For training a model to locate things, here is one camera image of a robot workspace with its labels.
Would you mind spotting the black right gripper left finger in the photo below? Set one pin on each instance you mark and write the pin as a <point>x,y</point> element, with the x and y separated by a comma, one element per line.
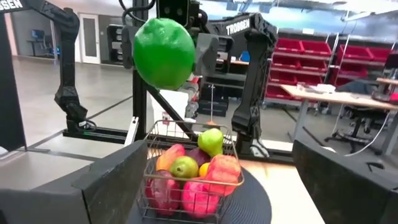
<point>115,186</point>

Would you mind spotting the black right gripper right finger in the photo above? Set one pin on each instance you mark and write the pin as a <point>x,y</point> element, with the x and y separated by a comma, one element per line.
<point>342,193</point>

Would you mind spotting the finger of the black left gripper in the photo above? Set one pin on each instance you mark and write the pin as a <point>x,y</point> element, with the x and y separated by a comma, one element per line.
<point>128,46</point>
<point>206,54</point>

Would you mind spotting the large green lime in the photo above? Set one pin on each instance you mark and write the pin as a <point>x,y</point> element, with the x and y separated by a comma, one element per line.
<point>163,53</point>

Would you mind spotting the dark red apple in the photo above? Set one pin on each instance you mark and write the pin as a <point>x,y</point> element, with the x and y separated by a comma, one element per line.
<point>163,194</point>
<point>197,155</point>

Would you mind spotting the red orange pepper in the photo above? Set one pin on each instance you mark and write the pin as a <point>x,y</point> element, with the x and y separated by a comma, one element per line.
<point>169,155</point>

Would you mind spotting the green pear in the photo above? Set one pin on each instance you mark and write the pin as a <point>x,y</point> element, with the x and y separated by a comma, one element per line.
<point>184,167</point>
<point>211,141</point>

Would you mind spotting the red pomegranate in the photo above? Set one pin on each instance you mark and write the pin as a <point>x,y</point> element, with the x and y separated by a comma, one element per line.
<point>199,200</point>

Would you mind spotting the yellow mango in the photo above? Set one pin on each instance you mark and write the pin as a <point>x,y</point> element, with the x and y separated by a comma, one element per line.
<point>204,170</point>

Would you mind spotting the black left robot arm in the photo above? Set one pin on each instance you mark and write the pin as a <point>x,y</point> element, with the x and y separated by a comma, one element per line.
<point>253,93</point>

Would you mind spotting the black background robot arm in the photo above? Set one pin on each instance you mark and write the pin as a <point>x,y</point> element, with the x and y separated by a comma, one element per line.
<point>66,62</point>

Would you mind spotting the black shelf unit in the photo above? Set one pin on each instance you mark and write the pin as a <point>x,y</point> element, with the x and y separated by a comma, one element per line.
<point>115,43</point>

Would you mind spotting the white door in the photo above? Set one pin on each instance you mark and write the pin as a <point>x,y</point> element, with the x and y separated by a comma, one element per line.
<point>90,39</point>

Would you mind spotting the white bar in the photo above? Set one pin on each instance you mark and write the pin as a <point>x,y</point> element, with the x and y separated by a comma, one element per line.
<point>132,130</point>

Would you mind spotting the white box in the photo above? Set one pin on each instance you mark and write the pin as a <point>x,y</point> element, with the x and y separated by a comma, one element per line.
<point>177,105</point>

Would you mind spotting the red storage bin shelf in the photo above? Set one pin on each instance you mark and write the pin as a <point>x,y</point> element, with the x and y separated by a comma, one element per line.
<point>363,62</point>
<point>298,68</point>

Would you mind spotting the black office chair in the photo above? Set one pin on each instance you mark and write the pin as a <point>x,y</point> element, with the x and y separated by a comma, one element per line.
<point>360,119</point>

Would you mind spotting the round dark blue placemat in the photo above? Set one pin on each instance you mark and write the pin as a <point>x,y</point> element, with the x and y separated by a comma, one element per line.
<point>252,202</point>

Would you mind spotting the wooden desk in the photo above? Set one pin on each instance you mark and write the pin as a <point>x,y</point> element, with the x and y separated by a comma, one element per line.
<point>326,97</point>

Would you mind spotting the black upright panel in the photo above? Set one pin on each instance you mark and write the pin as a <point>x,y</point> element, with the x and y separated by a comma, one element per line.
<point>12,93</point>

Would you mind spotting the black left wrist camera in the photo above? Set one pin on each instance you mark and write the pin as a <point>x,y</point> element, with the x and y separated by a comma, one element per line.
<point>174,11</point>

